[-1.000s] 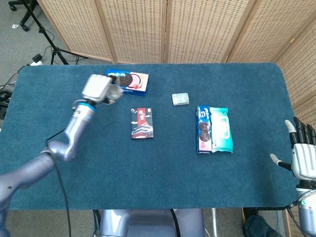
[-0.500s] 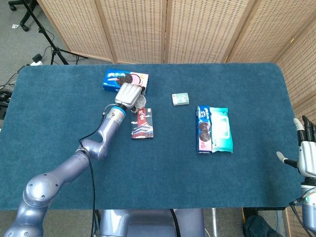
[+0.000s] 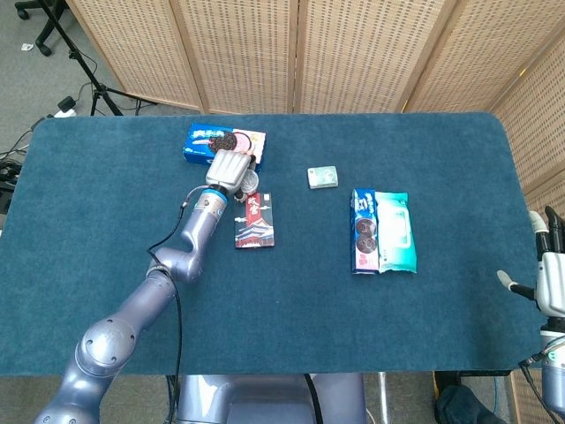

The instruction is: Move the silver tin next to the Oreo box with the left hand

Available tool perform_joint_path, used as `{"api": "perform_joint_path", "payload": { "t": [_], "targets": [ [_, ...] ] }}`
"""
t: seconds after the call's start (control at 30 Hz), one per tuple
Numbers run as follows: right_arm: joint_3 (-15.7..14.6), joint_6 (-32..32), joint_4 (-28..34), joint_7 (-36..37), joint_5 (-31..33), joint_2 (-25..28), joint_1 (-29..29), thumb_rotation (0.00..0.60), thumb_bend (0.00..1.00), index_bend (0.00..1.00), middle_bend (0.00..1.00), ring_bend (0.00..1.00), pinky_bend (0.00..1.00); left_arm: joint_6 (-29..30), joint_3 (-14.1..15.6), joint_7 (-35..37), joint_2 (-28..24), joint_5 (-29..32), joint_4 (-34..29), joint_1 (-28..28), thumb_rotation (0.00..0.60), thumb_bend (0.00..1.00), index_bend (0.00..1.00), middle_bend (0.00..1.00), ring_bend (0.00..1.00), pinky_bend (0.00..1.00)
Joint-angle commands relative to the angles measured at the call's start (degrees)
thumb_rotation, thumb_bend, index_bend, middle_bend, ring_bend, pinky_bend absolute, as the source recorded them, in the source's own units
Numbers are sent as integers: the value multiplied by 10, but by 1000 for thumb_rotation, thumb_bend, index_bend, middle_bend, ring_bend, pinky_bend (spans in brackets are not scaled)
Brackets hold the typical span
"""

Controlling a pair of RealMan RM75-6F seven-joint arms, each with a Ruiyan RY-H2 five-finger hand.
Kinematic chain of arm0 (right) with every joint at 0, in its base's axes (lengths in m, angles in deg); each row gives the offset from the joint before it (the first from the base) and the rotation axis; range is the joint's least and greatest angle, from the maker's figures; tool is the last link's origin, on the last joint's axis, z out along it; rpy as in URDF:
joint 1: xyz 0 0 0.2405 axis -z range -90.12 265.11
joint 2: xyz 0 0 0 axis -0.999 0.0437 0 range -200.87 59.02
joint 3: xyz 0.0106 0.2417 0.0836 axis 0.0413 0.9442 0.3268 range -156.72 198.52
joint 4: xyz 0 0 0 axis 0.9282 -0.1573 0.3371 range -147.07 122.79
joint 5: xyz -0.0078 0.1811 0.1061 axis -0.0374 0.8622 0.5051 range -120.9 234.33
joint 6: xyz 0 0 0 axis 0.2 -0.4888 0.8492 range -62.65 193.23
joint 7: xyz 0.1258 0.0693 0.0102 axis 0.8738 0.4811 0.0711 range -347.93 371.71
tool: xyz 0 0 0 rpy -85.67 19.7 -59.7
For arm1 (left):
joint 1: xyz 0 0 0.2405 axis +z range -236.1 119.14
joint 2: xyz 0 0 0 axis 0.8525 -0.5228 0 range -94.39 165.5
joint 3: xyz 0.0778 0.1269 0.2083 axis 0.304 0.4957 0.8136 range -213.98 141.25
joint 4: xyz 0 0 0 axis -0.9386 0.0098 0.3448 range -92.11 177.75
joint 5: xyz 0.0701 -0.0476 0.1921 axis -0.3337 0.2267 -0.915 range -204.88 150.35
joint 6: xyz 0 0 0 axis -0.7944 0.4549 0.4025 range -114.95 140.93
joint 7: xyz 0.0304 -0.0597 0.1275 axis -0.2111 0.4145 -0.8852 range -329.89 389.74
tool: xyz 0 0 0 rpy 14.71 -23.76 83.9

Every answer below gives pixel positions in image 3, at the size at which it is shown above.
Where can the dark palace print box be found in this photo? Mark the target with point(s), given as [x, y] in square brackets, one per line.
[256, 229]

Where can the white table leg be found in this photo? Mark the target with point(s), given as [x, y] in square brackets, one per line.
[383, 393]

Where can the black power adapter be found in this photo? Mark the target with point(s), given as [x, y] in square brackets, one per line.
[67, 103]

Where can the blue carpet table cloth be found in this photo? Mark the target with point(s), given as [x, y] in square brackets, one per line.
[309, 318]

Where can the black office chair base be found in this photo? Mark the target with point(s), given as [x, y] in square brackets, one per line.
[44, 32]

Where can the small green tissue pack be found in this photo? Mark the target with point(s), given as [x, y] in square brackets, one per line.
[323, 176]

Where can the dark blue cloth bundle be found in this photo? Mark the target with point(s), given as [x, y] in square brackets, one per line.
[463, 406]

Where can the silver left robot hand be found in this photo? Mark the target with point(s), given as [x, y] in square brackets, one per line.
[227, 170]

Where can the slim blue cookie box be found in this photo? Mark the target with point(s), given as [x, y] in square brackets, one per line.
[364, 249]

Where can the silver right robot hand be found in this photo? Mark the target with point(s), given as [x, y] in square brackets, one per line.
[552, 282]

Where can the purple-grey robot torso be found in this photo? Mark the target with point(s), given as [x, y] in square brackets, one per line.
[265, 402]

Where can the purple-grey left robot arm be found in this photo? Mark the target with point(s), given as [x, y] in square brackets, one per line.
[132, 309]

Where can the black tripod stand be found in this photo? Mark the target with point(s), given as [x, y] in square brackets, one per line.
[77, 60]

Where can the woven wooden folding screen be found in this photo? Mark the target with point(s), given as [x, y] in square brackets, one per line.
[353, 53]

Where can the wide blue Oreo box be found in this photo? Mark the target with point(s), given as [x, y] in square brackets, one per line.
[198, 146]

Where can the white power strip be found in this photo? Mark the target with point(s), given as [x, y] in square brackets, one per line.
[62, 114]

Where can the green wet wipes pack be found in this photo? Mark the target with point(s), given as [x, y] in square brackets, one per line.
[397, 229]

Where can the purple-grey right robot arm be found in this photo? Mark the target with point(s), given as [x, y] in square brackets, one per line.
[554, 382]

